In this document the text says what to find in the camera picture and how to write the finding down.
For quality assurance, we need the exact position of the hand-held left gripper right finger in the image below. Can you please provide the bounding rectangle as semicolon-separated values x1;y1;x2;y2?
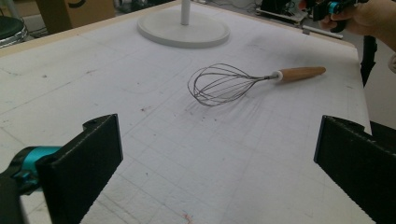
313;115;396;224

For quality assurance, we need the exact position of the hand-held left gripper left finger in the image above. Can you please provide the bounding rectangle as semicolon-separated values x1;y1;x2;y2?
35;113;124;224

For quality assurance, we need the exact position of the wire whisk with wooden handle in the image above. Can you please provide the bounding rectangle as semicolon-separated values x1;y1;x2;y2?
187;63;327;107

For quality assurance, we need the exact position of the white metal bar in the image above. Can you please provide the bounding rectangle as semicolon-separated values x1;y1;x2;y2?
301;25;344;40

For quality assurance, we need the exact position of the dark equipment on board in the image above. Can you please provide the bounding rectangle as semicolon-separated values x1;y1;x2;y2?
256;0;309;23

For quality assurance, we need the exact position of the black stand leg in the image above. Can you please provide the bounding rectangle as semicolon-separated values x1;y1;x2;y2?
360;35;378;88

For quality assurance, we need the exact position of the white round lamp stand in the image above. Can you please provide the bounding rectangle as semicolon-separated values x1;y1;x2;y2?
136;0;231;49

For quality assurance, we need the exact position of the brown cardboard box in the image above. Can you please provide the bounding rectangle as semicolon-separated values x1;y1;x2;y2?
35;0;117;35

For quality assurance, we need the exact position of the round black stool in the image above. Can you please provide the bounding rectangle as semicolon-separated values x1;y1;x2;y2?
0;15;29;49

